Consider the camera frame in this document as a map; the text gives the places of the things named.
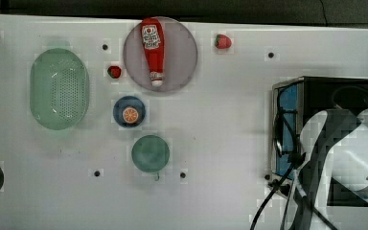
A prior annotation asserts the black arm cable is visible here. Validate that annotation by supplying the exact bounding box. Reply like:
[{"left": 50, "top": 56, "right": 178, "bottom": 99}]
[{"left": 249, "top": 84, "right": 339, "bottom": 230}]

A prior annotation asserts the light red strawberry toy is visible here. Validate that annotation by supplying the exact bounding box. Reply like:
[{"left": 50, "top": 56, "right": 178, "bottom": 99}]
[{"left": 215, "top": 34, "right": 232, "bottom": 49}]

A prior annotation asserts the green mug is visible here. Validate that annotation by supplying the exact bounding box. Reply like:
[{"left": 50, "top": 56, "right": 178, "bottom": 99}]
[{"left": 131, "top": 135, "right": 170, "bottom": 181}]

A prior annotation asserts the blue bowl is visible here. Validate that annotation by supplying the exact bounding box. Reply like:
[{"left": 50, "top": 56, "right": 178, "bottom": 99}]
[{"left": 113, "top": 96, "right": 146, "bottom": 128}]

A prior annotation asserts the orange slice toy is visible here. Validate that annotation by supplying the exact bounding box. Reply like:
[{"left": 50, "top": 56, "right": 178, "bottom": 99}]
[{"left": 122, "top": 106, "right": 139, "bottom": 124}]

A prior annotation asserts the grey round plate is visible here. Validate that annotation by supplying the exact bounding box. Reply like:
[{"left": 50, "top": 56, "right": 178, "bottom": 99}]
[{"left": 123, "top": 16, "right": 197, "bottom": 92}]

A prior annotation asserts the dark red strawberry toy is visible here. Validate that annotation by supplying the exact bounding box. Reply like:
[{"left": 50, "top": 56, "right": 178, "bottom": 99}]
[{"left": 107, "top": 65, "right": 122, "bottom": 79}]

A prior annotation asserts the red ketchup bottle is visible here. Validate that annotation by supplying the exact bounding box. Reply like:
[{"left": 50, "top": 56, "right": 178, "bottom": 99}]
[{"left": 140, "top": 17, "right": 165, "bottom": 87}]

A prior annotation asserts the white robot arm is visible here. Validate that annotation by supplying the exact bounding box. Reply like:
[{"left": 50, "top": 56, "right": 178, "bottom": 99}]
[{"left": 281, "top": 109, "right": 368, "bottom": 230}]

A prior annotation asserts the green perforated colander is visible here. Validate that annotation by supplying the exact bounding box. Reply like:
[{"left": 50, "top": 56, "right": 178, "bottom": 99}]
[{"left": 30, "top": 40, "right": 89, "bottom": 130}]

